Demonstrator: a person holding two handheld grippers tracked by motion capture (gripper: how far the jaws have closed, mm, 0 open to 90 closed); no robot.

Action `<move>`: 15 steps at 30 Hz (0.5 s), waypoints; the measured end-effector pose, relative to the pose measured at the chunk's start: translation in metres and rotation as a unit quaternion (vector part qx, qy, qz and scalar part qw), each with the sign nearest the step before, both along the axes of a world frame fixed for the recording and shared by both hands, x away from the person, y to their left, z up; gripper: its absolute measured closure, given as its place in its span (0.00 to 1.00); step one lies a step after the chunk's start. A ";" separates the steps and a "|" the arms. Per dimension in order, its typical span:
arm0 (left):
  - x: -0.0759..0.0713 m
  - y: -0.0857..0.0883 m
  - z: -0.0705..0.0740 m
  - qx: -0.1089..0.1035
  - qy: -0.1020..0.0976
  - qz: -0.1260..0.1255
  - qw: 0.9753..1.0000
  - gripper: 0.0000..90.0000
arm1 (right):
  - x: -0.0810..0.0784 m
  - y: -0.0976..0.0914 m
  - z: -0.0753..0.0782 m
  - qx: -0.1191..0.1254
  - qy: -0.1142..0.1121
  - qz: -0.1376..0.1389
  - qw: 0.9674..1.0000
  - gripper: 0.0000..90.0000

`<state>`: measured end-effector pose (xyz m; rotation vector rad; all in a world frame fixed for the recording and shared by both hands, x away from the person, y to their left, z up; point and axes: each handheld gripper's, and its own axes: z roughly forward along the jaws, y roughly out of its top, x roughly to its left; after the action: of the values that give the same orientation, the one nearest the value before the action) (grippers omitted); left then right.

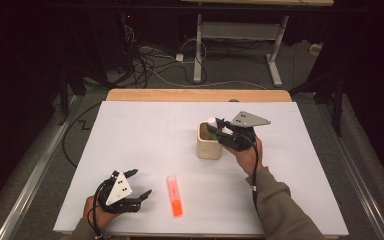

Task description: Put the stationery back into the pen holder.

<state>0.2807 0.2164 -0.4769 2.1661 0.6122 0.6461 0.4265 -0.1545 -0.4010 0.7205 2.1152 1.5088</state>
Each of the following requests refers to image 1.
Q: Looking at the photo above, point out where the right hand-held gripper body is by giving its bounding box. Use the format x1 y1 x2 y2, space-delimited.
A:
218 110 272 151

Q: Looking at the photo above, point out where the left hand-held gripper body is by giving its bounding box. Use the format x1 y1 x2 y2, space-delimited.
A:
95 170 142 215

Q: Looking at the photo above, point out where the beige pen holder cup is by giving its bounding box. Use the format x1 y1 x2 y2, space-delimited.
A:
196 120 224 160

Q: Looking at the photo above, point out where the orange highlighter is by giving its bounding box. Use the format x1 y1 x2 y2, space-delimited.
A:
166 175 184 218

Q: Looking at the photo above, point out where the person's right hand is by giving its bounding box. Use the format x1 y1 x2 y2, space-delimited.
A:
227 136 265 177

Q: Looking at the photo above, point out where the person's left hand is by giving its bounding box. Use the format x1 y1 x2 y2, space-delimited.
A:
83 195 123 232

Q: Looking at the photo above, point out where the wooden table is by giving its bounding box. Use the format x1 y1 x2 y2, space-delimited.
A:
53 88 349 239

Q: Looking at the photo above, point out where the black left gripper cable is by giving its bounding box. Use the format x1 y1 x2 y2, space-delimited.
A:
91 179 115 240

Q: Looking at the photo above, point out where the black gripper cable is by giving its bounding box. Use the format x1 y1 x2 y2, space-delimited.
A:
91 179 115 240
236 132 260 214

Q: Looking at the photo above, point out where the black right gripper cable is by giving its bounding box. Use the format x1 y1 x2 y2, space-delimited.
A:
236 132 260 214

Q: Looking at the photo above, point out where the black floor cable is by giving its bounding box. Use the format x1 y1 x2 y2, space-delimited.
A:
61 102 103 168

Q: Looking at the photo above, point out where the grey metal floor rail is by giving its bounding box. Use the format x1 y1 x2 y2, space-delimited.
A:
0 94 83 240
314 99 384 240

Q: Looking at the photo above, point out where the white desk frame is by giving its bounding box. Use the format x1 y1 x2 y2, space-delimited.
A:
179 0 335 88

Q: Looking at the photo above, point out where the bundle of floor cables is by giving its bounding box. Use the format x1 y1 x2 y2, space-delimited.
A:
118 14 269 91

